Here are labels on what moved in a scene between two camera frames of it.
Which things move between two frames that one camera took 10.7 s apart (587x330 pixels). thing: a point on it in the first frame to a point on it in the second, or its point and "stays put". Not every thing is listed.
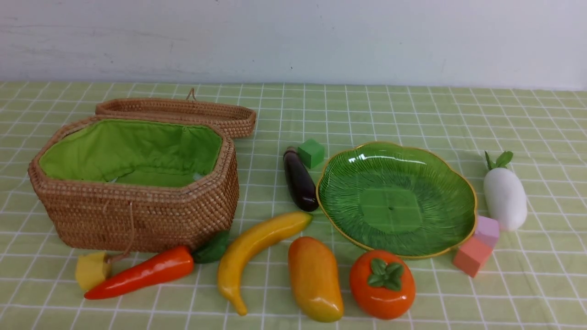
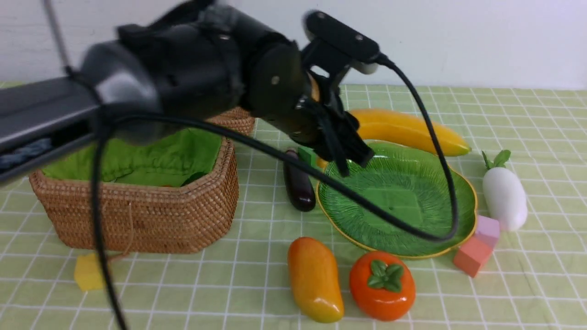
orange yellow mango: x=314 y=280 stays put
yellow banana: x=251 y=241 to x=410 y=128
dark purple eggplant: x=300 y=181 stays put
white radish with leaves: x=504 y=195 stays put
